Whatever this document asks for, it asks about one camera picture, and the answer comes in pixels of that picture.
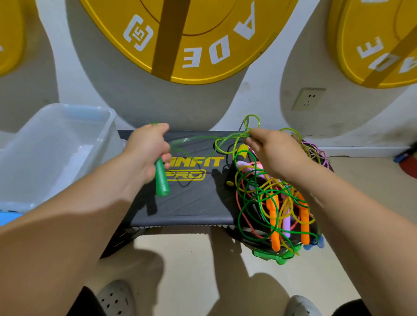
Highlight person's left hand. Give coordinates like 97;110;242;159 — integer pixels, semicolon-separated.
122;122;172;188

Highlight person's right hand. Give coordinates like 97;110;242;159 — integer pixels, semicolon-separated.
244;127;312;181

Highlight green jump rope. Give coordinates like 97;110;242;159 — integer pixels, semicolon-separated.
151;122;261;198

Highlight pile of jump ropes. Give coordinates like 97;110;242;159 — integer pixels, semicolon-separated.
225;114;334;264

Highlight clear plastic storage bin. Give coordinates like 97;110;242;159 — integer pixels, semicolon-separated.
0;103;123;214

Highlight person's left forearm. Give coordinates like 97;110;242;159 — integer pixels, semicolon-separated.
0;155;146;316

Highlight person's right forearm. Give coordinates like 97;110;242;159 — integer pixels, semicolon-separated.
293;164;417;316

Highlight person's left grey shoe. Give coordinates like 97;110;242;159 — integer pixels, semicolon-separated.
96;280;136;316

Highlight black aerobic step platform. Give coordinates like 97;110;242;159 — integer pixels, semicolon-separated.
101;129;334;258

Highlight large yellow weight plate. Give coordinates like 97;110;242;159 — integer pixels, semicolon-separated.
79;0;299;86

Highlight red fire extinguisher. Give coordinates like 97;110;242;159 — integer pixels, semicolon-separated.
394;143;417;178

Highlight blue plastic piece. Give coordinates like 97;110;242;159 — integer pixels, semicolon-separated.
0;211;23;226

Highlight white wall socket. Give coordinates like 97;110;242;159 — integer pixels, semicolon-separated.
291;87;327;112

